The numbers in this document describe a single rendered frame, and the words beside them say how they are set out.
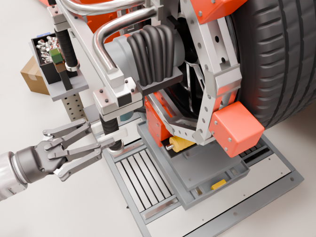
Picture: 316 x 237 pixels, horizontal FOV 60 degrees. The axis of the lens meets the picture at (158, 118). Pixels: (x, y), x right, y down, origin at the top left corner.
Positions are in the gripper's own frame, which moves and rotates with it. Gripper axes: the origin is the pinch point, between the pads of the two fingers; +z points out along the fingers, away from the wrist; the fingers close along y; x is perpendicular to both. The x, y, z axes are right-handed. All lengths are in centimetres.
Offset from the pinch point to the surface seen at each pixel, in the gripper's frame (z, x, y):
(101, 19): 19, -12, -60
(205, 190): 35, -68, 5
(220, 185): 41, -65, 7
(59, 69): -3, -24, -54
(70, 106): -4, -69, -73
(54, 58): -4, -18, -54
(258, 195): 58, -75, 18
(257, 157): 72, -76, 2
